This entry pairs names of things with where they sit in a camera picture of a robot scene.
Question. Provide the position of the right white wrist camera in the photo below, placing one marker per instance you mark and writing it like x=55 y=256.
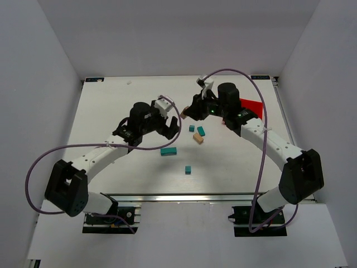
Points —
x=206 y=83

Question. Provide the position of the right blue corner label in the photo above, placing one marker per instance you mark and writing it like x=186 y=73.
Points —
x=260 y=77

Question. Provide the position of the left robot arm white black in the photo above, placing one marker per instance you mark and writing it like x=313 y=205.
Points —
x=68 y=183

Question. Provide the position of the left blue corner label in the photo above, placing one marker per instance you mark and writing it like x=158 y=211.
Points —
x=94 y=80

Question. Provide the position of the teal arch wood block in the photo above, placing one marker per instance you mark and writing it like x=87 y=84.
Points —
x=168 y=151

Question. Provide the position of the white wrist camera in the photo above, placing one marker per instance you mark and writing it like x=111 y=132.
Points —
x=164 y=104
x=206 y=83

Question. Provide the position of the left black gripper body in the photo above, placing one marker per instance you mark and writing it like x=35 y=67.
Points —
x=163 y=124

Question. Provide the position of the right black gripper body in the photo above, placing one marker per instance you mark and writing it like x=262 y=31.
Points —
x=198 y=106

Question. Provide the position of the aluminium table front rail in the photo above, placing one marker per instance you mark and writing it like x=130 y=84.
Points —
x=182 y=197

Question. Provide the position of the tan rectangular wood block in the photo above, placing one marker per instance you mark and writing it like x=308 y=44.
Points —
x=182 y=114

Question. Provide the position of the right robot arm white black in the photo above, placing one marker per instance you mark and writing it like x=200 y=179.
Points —
x=301 y=170

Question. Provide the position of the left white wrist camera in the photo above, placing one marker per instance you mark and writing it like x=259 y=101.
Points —
x=164 y=104

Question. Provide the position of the blue corner label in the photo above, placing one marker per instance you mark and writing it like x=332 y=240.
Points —
x=260 y=77
x=94 y=80

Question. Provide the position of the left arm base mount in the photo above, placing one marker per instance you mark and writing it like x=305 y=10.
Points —
x=117 y=220

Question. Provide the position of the teal rectangular wood block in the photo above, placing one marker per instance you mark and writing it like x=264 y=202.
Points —
x=201 y=131

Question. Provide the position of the teal cube wood block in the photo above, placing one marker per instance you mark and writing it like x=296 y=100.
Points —
x=187 y=170

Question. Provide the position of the red plastic bin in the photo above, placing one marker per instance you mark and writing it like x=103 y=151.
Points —
x=253 y=107

